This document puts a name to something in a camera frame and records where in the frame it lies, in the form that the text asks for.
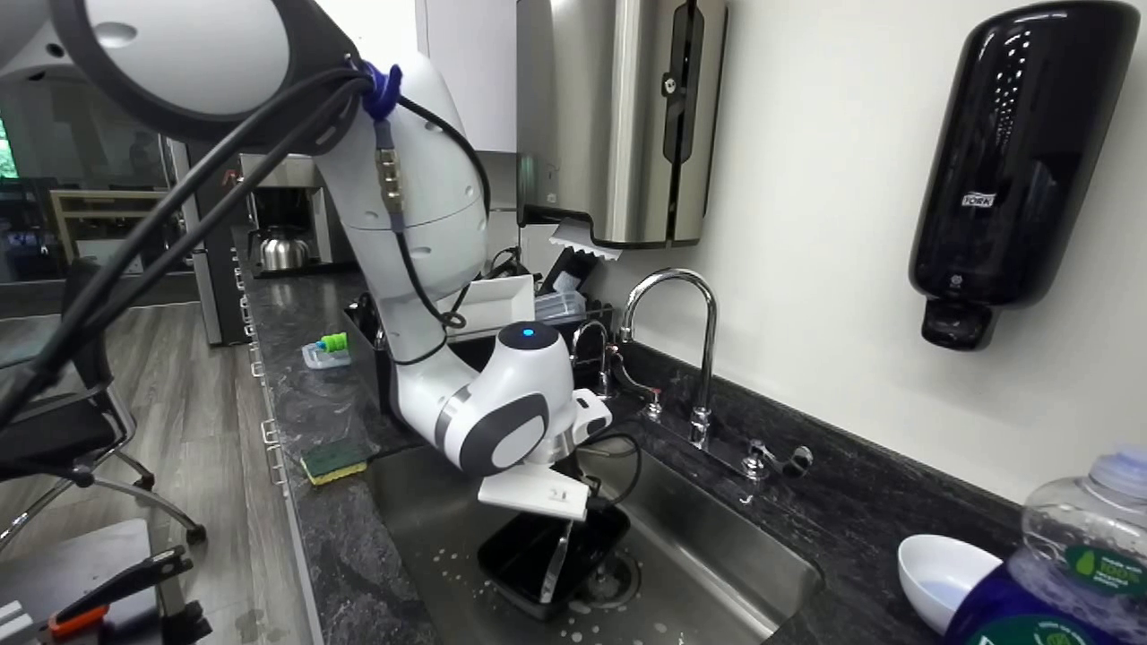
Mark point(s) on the black office chair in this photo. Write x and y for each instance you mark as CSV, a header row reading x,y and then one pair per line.
x,y
47,438

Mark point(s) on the clear plastic container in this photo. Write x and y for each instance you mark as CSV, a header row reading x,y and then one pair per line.
x,y
559,305

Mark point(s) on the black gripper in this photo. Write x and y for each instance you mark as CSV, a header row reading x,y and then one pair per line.
x,y
603,529

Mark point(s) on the black dish rack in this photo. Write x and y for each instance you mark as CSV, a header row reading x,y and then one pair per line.
x,y
591,361

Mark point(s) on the blue dish soap bottle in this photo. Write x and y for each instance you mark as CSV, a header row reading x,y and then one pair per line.
x,y
1052,562

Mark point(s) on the black soap dispenser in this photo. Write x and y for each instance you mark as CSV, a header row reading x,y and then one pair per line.
x,y
1014,156

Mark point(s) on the small white bowl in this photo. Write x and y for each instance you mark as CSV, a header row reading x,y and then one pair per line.
x,y
945,580

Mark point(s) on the silver kettle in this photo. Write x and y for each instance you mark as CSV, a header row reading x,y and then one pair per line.
x,y
279,254

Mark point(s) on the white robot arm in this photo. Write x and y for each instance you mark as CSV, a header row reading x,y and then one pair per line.
x,y
418,182

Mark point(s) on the black lunchbox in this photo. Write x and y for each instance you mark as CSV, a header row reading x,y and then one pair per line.
x,y
515,574

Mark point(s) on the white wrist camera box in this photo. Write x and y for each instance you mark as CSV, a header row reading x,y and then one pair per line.
x,y
540,492

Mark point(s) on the silver butter knife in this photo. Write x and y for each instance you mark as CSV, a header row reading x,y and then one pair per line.
x,y
556,574

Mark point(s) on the black coffee machine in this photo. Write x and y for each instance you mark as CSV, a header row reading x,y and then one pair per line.
x,y
276,199

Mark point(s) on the small green blue item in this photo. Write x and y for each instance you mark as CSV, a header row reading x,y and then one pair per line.
x,y
325,352

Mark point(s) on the steel paper towel dispenser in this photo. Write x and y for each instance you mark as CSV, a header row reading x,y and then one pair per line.
x,y
609,120

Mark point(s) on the small chrome faucet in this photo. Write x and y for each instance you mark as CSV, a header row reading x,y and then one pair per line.
x,y
599,361

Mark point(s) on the tall chrome faucet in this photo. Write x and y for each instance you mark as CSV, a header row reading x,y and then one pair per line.
x,y
706,344

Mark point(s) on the metal sink drain strainer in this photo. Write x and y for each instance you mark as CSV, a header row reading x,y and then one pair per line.
x,y
616,581

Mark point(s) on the green yellow sponge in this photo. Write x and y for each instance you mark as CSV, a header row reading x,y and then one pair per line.
x,y
331,464

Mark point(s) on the stainless steel sink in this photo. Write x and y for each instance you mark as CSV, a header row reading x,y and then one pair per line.
x,y
717,549

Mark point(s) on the black dish brush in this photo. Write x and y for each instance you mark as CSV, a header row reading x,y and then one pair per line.
x,y
571,275

